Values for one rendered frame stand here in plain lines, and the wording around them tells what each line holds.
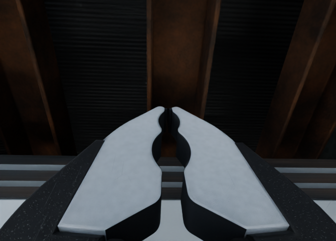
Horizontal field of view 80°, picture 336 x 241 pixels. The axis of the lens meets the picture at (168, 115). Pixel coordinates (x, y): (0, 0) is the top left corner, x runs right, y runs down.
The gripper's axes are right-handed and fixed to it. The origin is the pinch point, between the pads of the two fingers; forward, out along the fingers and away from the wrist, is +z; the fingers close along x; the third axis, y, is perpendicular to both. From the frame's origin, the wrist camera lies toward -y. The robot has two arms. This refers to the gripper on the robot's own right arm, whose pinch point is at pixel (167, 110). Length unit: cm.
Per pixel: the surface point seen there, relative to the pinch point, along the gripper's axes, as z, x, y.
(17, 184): 2.1, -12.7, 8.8
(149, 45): 13.6, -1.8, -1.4
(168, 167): 3.4, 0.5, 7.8
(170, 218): 0.8, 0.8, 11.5
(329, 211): 0.8, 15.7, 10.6
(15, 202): 0.8, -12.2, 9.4
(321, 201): 0.8, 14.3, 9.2
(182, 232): 0.8, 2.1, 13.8
